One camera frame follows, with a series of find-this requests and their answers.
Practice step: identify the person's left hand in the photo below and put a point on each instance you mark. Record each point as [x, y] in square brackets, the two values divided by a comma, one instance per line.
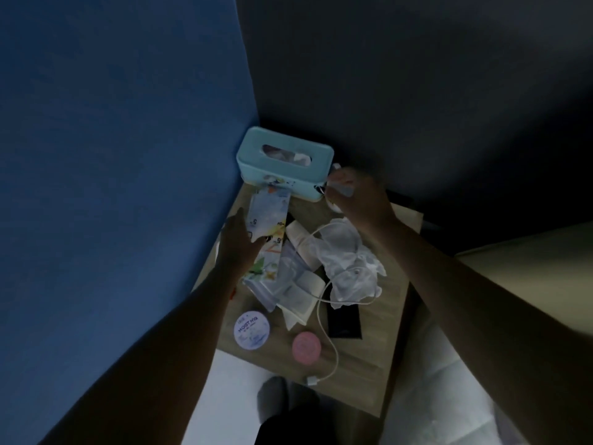
[238, 245]

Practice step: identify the person's right hand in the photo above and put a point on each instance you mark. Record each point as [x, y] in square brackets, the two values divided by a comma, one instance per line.
[363, 199]

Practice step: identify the light blue printed wrapper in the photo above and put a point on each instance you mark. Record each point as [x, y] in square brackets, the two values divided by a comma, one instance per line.
[271, 210]

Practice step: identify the white tissue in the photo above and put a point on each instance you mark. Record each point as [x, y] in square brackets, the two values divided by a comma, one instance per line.
[347, 254]

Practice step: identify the round blue cream jar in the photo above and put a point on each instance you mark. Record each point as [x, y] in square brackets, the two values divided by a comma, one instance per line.
[252, 329]

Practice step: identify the round pink jar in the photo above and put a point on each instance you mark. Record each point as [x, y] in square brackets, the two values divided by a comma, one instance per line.
[307, 347]

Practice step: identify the black phone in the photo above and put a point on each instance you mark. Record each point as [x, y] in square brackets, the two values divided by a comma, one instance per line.
[345, 322]

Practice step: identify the person's left forearm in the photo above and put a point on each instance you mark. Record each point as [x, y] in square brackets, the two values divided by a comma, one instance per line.
[153, 356]

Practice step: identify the person's right forearm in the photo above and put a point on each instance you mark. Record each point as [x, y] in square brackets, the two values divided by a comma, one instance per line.
[486, 319]

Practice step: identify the person's grey socks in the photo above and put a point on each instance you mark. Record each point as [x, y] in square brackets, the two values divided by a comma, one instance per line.
[273, 398]

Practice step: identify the wooden nightstand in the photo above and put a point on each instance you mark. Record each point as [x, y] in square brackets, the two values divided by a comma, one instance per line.
[366, 366]

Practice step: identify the person's black trousers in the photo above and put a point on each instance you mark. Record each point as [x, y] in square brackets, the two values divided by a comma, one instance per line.
[296, 431]

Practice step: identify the open white booklet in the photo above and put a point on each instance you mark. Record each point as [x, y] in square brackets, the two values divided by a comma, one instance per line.
[303, 291]

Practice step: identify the light blue tissue box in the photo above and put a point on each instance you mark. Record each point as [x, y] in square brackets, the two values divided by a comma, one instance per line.
[278, 176]

